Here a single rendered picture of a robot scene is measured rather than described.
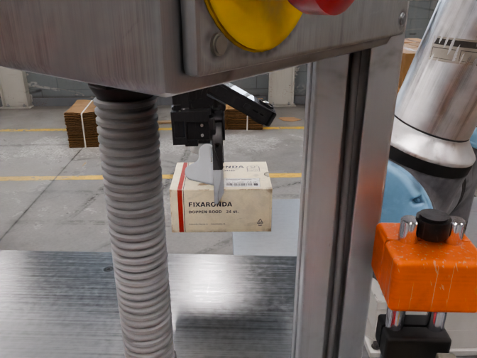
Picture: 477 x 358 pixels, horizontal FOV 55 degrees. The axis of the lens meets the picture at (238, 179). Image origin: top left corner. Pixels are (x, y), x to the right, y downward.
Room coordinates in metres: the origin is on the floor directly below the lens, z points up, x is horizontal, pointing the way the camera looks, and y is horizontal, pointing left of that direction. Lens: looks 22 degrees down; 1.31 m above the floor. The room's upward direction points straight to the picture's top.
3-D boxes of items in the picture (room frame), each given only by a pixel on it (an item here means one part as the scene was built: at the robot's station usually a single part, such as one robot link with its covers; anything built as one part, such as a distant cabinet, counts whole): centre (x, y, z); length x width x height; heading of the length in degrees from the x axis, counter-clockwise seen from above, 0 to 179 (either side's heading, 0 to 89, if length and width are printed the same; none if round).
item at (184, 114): (0.71, 0.06, 1.14); 0.09 x 0.08 x 0.12; 92
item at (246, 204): (0.71, 0.03, 0.99); 0.16 x 0.12 x 0.07; 92
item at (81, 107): (4.20, 1.24, 0.16); 0.65 x 0.54 x 0.32; 96
